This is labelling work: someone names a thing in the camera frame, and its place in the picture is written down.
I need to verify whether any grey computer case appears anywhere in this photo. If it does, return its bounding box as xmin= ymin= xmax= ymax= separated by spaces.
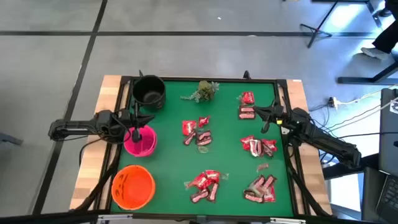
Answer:
xmin=377 ymin=88 xmax=398 ymax=177

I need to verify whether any person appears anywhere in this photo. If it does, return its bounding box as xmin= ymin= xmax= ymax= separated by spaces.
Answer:
xmin=360 ymin=0 xmax=398 ymax=60

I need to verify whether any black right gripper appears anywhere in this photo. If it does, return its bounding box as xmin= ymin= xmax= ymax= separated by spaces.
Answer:
xmin=253 ymin=98 xmax=294 ymax=134

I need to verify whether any orange pumpkin bucket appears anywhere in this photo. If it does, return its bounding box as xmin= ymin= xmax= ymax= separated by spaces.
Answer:
xmin=111 ymin=164 xmax=156 ymax=212

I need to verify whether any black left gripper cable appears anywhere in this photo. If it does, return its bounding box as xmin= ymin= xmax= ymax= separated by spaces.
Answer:
xmin=110 ymin=108 xmax=133 ymax=144

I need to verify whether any black pumpkin bucket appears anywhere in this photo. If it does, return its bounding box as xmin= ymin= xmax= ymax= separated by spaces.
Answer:
xmin=132 ymin=74 xmax=167 ymax=113

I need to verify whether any white red candy wrapper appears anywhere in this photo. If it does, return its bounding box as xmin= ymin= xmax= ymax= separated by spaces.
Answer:
xmin=250 ymin=139 xmax=262 ymax=158

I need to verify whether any black aluminium rig frame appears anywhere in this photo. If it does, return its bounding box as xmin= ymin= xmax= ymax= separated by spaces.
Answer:
xmin=70 ymin=70 xmax=333 ymax=224

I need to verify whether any red Skittles candy pack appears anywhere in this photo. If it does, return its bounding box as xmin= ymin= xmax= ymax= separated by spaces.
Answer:
xmin=263 ymin=185 xmax=277 ymax=203
xmin=239 ymin=135 xmax=255 ymax=152
xmin=241 ymin=91 xmax=256 ymax=105
xmin=261 ymin=138 xmax=279 ymax=152
xmin=189 ymin=172 xmax=210 ymax=190
xmin=205 ymin=169 xmax=221 ymax=184
xmin=182 ymin=120 xmax=198 ymax=137

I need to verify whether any black laptop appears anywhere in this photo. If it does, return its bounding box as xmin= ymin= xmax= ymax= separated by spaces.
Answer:
xmin=361 ymin=166 xmax=398 ymax=223

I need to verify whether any pink pumpkin bucket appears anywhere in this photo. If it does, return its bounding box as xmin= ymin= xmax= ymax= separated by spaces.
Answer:
xmin=123 ymin=124 xmax=158 ymax=158

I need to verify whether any green felt table mat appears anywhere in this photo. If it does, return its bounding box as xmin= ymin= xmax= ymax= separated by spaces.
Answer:
xmin=110 ymin=80 xmax=295 ymax=218

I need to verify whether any black tripod stand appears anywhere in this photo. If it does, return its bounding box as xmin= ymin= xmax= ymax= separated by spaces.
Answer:
xmin=299 ymin=0 xmax=340 ymax=49

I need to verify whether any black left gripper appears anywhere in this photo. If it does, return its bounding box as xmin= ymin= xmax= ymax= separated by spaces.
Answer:
xmin=119 ymin=101 xmax=155 ymax=144

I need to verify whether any small potted green plant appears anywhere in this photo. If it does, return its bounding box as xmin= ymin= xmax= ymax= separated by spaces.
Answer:
xmin=180 ymin=80 xmax=221 ymax=103

